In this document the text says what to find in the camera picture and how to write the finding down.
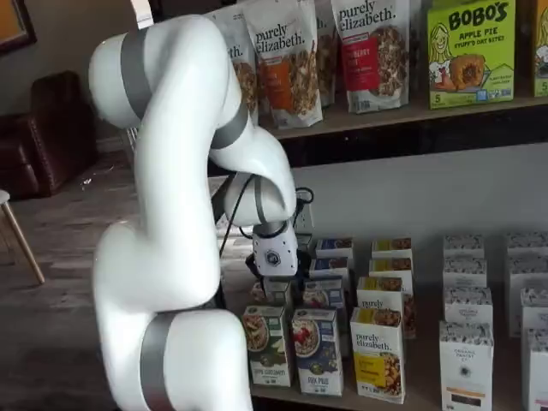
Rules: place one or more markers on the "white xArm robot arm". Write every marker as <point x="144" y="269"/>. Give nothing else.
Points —
<point x="171" y="171"/>

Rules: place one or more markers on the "blue white oatmeal box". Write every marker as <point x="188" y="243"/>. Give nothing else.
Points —
<point x="323" y="293"/>
<point x="316" y="351"/>

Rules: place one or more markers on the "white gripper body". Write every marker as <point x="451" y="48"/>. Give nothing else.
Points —
<point x="274" y="254"/>

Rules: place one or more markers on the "blue label granola bag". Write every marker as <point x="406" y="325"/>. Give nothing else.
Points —
<point x="245" y="73"/>

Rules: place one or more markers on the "white wall outlet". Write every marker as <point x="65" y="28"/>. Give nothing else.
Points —
<point x="308" y="220"/>

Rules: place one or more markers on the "black metal shelf frame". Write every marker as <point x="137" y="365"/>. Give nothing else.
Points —
<point x="385" y="145"/>

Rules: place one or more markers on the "brown leather armchair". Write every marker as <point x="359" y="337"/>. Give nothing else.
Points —
<point x="47" y="137"/>

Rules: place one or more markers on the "white chair wooden legs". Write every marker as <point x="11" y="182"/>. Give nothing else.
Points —
<point x="17" y="231"/>

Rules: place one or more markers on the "green Bobo's apple pie box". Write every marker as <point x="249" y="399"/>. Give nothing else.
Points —
<point x="471" y="55"/>

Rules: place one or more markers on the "dark framed picture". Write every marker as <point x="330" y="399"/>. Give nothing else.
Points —
<point x="15" y="21"/>

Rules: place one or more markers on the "white granola bag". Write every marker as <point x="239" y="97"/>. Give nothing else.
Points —
<point x="326" y="55"/>

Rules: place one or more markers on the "blue granola box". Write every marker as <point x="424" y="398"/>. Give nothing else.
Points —
<point x="335" y="248"/>
<point x="329" y="267"/>

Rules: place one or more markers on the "green white oatmeal box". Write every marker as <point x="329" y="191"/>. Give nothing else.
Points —
<point x="305" y="242"/>
<point x="274" y="295"/>
<point x="266" y="347"/>

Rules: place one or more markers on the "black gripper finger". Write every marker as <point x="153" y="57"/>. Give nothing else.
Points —
<point x="304" y="265"/>
<point x="251" y="265"/>

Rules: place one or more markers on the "yellow white granola box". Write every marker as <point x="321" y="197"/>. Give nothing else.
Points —
<point x="377" y="359"/>
<point x="391" y="248"/>
<point x="381" y="293"/>
<point x="390" y="267"/>

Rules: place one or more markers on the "red label granola bag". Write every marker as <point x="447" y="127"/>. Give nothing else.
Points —
<point x="372" y="60"/>

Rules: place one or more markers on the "orange label granola bag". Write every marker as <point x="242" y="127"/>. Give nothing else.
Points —
<point x="287" y="77"/>

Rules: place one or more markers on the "white patterned pantry box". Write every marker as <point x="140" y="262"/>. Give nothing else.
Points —
<point x="538" y="372"/>
<point x="527" y="245"/>
<point x="528" y="274"/>
<point x="535" y="312"/>
<point x="463" y="247"/>
<point x="467" y="306"/>
<point x="464" y="274"/>
<point x="466" y="368"/>

